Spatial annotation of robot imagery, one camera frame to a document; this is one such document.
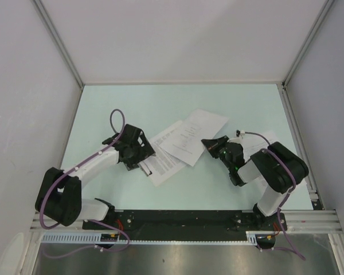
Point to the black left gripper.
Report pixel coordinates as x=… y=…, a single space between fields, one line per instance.
x=145 y=151

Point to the far right text paper sheet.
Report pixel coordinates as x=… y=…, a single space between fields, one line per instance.
x=252 y=143

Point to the right aluminium corner post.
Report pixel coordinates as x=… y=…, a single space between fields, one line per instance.
x=309 y=39

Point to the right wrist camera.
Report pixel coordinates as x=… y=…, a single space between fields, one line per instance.
x=239 y=137

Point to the grey slotted cable duct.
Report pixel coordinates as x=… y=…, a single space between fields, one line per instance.
x=101 y=239

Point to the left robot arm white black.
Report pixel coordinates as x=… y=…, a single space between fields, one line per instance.
x=60 y=200

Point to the dense text paper sheet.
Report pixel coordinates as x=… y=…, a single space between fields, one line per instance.
x=163 y=165

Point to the left aluminium corner post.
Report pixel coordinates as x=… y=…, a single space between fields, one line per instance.
x=57 y=40

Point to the sparse text paper sheet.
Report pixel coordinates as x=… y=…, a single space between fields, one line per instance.
x=185 y=144

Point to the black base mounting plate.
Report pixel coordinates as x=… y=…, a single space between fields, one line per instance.
x=193 y=225

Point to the aluminium corner post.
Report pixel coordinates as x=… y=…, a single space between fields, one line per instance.
x=57 y=40
x=309 y=39

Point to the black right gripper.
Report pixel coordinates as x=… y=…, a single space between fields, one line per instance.
x=212 y=144

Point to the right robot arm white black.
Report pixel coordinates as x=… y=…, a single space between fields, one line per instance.
x=280 y=168

